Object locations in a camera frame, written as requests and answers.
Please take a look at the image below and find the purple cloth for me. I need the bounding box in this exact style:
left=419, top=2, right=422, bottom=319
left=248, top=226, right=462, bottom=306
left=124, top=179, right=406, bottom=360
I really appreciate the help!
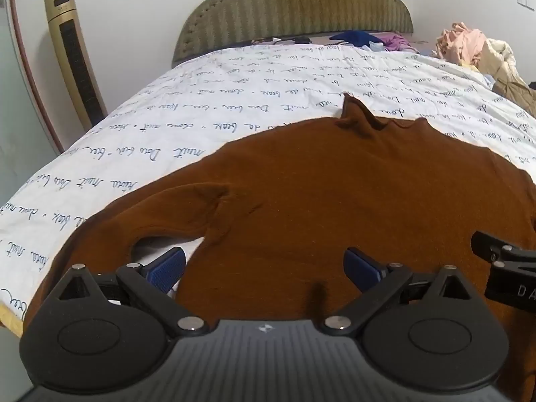
left=379, top=34, right=419, bottom=54

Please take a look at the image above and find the brown sweater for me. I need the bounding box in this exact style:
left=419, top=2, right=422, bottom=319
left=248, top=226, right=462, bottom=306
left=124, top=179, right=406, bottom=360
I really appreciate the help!
left=24, top=94, right=536, bottom=394

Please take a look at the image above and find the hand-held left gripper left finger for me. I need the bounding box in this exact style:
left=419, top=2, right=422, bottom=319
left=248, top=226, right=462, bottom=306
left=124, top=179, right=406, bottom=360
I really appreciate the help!
left=43, top=246, right=209, bottom=338

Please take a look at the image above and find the olive striped upholstered headboard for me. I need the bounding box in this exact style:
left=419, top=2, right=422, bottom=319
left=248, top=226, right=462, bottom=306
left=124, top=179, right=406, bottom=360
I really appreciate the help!
left=173, top=0, right=414, bottom=68

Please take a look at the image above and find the tan cloth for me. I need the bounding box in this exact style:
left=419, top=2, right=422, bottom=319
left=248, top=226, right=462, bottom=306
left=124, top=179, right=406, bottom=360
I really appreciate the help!
left=492, top=69, right=536, bottom=119

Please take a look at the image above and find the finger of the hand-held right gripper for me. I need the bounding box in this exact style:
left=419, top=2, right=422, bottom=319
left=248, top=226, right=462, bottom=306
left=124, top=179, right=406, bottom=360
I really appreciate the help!
left=471, top=230, right=536, bottom=269

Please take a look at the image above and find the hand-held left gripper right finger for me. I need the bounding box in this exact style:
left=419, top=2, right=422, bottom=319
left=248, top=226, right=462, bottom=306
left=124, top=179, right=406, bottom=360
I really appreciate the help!
left=324, top=248, right=482, bottom=338

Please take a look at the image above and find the white script-printed bed sheet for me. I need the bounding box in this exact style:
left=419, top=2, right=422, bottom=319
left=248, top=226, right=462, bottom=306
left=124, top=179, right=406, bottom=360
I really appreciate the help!
left=0, top=43, right=536, bottom=327

